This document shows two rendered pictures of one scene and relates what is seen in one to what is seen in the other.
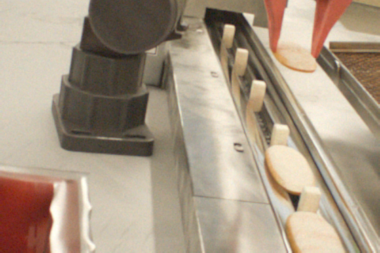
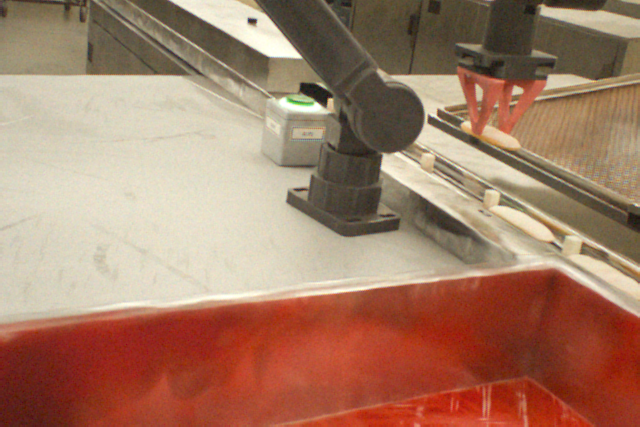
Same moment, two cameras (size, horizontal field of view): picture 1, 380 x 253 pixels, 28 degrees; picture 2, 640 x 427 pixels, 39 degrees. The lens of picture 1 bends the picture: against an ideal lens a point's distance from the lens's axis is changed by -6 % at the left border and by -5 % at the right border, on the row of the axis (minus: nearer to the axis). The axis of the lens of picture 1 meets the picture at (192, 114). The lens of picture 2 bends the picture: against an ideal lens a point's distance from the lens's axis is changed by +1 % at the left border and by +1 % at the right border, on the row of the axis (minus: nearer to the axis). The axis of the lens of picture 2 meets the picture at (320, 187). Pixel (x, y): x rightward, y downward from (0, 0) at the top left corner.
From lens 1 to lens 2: 0.51 m
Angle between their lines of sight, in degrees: 21
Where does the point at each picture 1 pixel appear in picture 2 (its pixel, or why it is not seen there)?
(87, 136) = (362, 222)
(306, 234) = (600, 271)
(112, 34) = (378, 139)
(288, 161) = (520, 218)
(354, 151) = not seen: hidden behind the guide
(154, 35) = (410, 137)
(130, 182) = (415, 252)
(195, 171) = (489, 237)
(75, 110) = (340, 203)
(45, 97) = (266, 192)
